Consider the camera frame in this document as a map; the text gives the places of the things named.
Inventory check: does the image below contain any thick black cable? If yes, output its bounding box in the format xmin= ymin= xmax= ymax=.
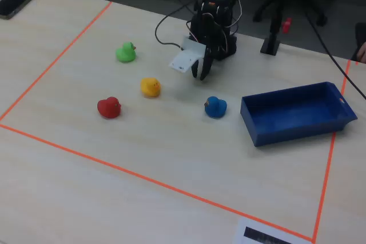
xmin=300 ymin=6 xmax=366 ymax=99

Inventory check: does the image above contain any blue plastic box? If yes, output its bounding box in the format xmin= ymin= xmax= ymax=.
xmin=240 ymin=81 xmax=359 ymax=147

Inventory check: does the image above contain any green rubber duck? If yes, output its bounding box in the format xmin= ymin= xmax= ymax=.
xmin=115 ymin=42 xmax=137 ymax=63

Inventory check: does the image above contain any small red object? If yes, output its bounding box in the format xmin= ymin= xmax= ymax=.
xmin=281 ymin=17 xmax=293 ymax=34

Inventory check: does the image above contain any orange tape strip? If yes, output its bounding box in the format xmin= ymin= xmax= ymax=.
xmin=311 ymin=59 xmax=352 ymax=243
xmin=0 ymin=1 xmax=113 ymax=121
xmin=0 ymin=123 xmax=315 ymax=242

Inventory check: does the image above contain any white paper label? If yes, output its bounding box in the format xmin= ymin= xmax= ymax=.
xmin=233 ymin=217 xmax=314 ymax=244

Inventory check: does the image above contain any blue rubber duck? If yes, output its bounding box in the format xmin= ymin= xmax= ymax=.
xmin=204 ymin=96 xmax=228 ymax=119

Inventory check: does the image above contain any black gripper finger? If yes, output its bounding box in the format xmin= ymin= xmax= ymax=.
xmin=199 ymin=44 xmax=216 ymax=81
xmin=190 ymin=57 xmax=201 ymax=79

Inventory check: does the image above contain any black smartphone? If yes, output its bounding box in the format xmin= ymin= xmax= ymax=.
xmin=0 ymin=0 xmax=39 ymax=21

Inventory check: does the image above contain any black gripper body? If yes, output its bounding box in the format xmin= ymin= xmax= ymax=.
xmin=197 ymin=12 xmax=227 ymax=56

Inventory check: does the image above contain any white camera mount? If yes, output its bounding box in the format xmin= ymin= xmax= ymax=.
xmin=168 ymin=37 xmax=208 ymax=73

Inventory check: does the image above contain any yellow rubber duck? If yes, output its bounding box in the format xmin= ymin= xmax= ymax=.
xmin=140 ymin=77 xmax=162 ymax=98

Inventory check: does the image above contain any black clamp stand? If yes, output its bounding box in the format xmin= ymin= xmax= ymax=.
xmin=260 ymin=1 xmax=284 ymax=57

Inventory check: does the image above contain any white servo wire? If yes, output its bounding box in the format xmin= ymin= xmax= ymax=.
xmin=228 ymin=0 xmax=244 ymax=29

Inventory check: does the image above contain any thin black cable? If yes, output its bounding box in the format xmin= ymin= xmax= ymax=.
xmin=154 ymin=0 xmax=201 ymax=52

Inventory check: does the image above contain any person hand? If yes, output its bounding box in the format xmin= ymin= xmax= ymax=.
xmin=357 ymin=42 xmax=366 ymax=64

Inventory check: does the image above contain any red rubber duck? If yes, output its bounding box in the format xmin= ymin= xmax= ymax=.
xmin=97 ymin=96 xmax=122 ymax=119

